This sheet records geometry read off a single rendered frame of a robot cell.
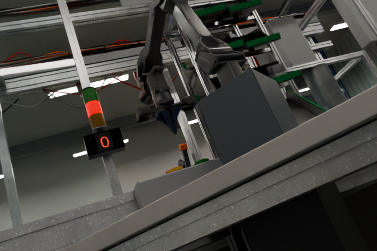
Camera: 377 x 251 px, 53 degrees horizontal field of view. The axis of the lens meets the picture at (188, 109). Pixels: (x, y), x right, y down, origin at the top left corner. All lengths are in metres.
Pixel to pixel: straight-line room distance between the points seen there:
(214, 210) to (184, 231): 0.07
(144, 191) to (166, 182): 0.05
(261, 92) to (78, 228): 0.50
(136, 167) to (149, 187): 11.27
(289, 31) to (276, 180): 2.05
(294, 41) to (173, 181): 1.74
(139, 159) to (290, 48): 10.12
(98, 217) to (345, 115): 0.62
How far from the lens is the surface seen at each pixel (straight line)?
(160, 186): 0.86
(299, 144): 0.47
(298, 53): 2.42
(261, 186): 0.51
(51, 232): 0.91
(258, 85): 0.75
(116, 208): 0.92
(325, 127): 0.46
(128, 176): 12.04
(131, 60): 2.54
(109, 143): 1.25
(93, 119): 1.29
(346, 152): 0.48
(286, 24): 2.53
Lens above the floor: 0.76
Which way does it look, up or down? 21 degrees up
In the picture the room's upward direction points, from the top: 22 degrees counter-clockwise
